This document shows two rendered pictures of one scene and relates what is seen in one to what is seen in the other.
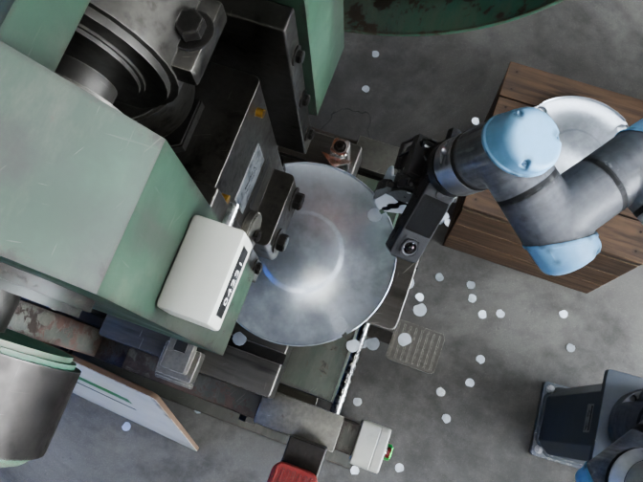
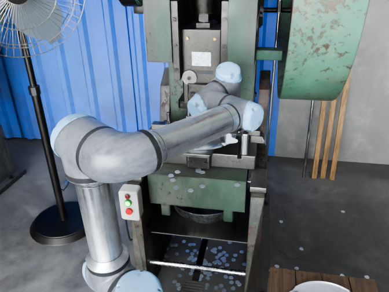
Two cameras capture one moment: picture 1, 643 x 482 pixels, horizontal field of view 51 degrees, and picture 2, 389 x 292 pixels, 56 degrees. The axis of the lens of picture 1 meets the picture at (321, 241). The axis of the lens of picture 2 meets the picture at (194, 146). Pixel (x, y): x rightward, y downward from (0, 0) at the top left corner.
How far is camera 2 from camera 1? 1.28 m
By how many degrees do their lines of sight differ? 59
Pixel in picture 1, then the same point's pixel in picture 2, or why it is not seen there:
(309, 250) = not seen: hidden behind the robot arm
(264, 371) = not seen: hidden behind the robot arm
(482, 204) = (274, 275)
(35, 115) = not seen: outside the picture
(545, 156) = (223, 71)
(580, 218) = (206, 93)
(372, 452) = (127, 188)
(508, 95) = (351, 281)
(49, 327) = (164, 111)
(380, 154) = (260, 174)
